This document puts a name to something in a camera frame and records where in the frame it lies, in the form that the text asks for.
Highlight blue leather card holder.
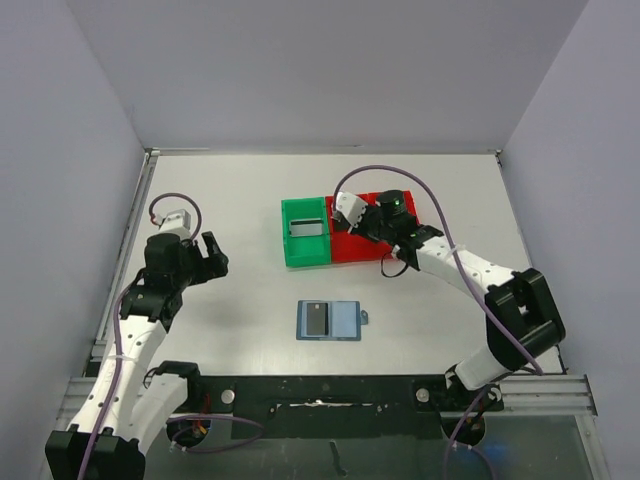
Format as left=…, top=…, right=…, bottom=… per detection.
left=296, top=300, right=369, bottom=341

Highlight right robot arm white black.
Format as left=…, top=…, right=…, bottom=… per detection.
left=335, top=190, right=566, bottom=409

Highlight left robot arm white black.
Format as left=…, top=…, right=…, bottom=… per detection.
left=45, top=232, right=228, bottom=479

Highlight silver card in green bin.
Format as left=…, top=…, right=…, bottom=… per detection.
left=288, top=218, right=325, bottom=238

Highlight right red plastic bin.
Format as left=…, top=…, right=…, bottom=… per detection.
left=368, top=189, right=416, bottom=221

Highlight red plastic bin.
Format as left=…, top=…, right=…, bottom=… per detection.
left=325, top=196, right=391, bottom=264
left=368, top=189, right=416, bottom=221

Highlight middle red plastic bin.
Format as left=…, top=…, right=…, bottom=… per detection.
left=325, top=196, right=391, bottom=264

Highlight green plastic bin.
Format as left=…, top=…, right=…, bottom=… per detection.
left=281, top=197, right=331, bottom=268

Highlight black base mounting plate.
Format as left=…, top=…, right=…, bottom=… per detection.
left=179, top=374, right=504, bottom=440

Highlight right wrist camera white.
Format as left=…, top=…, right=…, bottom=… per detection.
left=332, top=191, right=369, bottom=235

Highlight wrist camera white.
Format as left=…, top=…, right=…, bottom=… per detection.
left=332, top=191, right=369, bottom=235
left=152, top=209, right=191, bottom=240

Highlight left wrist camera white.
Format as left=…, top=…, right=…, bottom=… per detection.
left=152, top=209, right=191, bottom=240

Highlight aluminium rail left edge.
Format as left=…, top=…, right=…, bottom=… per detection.
left=82, top=148, right=158, bottom=378

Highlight aluminium rail front right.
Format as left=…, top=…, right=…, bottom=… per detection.
left=498, top=374, right=598, bottom=416

